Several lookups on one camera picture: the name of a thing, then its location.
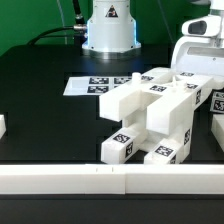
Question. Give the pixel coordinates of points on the white chair seat part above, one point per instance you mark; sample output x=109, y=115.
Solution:
x=154, y=138

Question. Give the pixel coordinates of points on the white part at left edge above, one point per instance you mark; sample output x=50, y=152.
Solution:
x=2, y=126

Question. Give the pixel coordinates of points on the white tagged cube block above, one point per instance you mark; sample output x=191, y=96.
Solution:
x=217, y=104

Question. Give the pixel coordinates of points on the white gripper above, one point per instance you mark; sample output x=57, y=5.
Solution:
x=201, y=48

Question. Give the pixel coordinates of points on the white front rail fixture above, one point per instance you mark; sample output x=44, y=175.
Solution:
x=112, y=179

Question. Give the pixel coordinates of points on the white part at edge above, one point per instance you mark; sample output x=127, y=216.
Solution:
x=218, y=129
x=2, y=126

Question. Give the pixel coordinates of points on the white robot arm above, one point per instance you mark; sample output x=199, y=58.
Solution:
x=111, y=33

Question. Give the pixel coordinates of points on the white chair back frame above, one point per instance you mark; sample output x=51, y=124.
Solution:
x=161, y=99

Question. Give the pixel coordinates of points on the white sheet with four tags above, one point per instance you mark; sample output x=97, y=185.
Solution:
x=93, y=85

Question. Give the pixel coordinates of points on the white part at right edge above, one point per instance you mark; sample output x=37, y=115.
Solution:
x=218, y=129

